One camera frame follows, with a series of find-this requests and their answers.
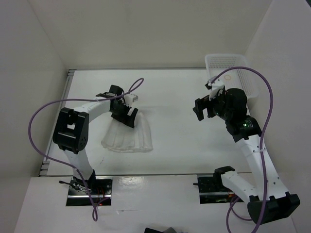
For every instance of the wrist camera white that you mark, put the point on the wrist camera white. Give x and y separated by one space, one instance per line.
130 99
214 85

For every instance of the dark object bottom edge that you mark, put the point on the dark object bottom edge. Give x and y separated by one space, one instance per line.
168 230

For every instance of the aluminium table edge rail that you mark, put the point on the aluminium table edge rail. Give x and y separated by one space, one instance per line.
45 163

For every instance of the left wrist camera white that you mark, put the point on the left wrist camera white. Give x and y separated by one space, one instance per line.
130 99

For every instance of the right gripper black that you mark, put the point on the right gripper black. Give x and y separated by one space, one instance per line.
204 102

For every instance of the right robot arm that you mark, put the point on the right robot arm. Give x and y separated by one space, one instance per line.
269 199

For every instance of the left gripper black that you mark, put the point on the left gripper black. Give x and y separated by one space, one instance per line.
130 119

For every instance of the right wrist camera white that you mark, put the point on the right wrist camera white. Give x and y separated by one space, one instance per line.
214 85

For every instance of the white pleated skirt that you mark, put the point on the white pleated skirt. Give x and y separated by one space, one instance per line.
123 139

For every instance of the white plastic basket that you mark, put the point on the white plastic basket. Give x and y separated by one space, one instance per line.
242 79

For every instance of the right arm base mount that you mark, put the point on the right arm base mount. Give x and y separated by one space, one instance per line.
211 189

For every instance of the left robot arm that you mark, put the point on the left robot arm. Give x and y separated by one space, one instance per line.
72 128

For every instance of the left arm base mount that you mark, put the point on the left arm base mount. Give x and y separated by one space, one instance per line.
101 193

